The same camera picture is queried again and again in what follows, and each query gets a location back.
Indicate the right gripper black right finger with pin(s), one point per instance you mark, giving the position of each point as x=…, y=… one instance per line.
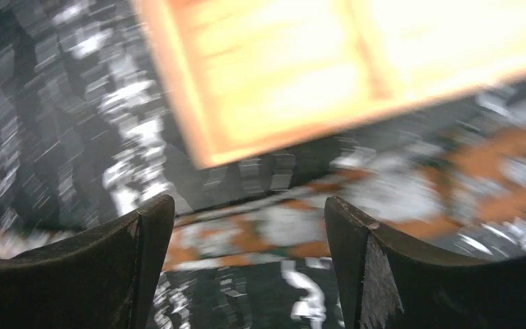
x=389, y=279

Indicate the wooden compartment tray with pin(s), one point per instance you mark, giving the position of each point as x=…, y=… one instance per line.
x=249, y=77

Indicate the orange grey patterned tie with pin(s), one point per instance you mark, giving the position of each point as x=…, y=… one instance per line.
x=469, y=186

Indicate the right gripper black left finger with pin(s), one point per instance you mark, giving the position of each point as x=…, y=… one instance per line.
x=104, y=277

